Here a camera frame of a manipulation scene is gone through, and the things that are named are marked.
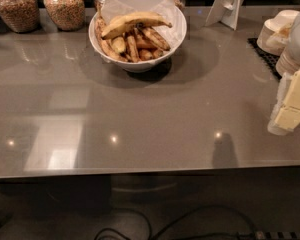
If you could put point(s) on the glass cereal jar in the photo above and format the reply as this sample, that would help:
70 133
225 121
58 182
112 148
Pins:
20 15
67 15

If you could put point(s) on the far left glass cereal jar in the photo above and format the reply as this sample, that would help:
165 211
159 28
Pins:
20 15

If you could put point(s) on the small banana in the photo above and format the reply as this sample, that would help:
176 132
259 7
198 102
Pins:
118 44
145 55

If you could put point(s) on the black rubber mat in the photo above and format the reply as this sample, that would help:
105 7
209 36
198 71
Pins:
268 59

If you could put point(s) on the small banana bottom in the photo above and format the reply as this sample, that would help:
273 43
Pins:
145 55

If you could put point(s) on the banana along left bowl rim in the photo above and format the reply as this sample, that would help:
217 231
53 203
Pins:
105 44

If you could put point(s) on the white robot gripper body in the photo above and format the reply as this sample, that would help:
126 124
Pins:
289 60

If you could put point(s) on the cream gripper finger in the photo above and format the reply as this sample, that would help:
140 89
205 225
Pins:
289 90
283 120

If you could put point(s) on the small banana centre left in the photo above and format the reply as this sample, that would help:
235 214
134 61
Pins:
118 44

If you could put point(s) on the large yellow banana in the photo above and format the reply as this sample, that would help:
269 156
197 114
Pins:
128 22

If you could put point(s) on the spotted banana centre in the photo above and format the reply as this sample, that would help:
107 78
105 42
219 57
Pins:
132 47

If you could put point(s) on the spotted banana right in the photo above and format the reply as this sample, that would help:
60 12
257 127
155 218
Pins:
156 38

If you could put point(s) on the spotted banana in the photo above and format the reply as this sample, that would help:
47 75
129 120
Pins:
156 38
132 47

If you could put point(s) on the stack of white paper bowls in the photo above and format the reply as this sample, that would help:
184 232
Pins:
275 32

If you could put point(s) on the white ceramic bowl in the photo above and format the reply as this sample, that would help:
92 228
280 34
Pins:
140 65

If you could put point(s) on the white paper bowl liner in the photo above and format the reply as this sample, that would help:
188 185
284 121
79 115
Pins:
123 15

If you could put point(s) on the white sign stand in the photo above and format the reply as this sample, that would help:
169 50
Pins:
225 12

